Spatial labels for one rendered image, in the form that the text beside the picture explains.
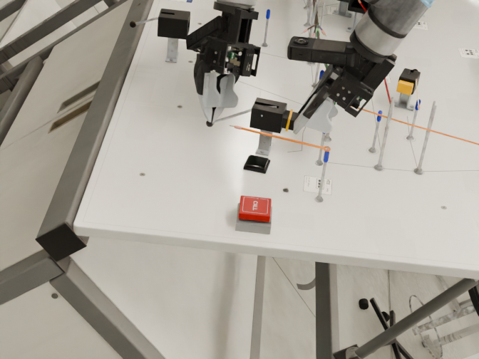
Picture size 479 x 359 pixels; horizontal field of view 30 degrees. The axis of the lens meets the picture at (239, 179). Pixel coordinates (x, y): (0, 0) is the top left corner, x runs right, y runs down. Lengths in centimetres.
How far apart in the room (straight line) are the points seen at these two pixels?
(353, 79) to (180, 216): 36
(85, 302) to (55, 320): 7
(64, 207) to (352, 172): 51
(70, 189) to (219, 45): 35
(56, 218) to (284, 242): 36
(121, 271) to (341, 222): 41
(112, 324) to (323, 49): 58
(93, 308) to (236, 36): 51
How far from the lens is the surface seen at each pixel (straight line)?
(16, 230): 165
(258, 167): 155
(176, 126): 166
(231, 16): 156
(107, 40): 225
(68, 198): 148
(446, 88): 193
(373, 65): 149
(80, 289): 150
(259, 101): 158
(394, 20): 143
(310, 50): 149
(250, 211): 140
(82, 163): 156
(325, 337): 183
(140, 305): 162
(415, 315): 170
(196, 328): 177
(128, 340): 156
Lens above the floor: 161
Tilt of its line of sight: 21 degrees down
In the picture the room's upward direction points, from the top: 63 degrees clockwise
